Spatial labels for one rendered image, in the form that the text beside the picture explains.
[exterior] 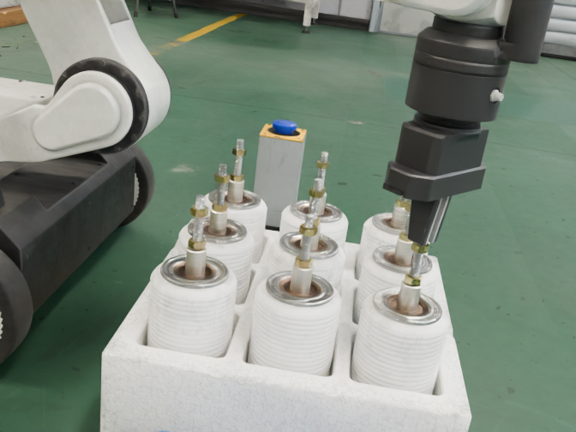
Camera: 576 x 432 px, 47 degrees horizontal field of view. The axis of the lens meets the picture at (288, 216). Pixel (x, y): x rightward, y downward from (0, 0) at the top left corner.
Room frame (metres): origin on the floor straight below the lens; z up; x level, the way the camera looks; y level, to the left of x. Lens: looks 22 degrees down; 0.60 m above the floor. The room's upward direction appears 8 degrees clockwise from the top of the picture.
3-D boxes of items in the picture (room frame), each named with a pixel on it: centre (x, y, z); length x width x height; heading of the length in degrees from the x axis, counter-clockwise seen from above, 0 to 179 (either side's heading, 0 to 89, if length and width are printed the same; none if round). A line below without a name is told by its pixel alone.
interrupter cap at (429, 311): (0.65, -0.14, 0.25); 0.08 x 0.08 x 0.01
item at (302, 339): (0.65, -0.02, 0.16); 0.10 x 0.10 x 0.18
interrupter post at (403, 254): (0.76, -0.15, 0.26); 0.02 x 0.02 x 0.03
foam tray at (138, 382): (0.77, -0.03, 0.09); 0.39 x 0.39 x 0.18; 86
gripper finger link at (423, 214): (0.64, -0.13, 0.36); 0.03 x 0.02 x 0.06; 44
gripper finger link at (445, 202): (0.65, -0.15, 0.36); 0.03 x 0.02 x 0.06; 44
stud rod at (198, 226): (0.66, 0.09, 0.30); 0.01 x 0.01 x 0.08
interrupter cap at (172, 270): (0.66, 0.09, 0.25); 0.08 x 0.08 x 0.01
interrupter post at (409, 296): (0.65, -0.14, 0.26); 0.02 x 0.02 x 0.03
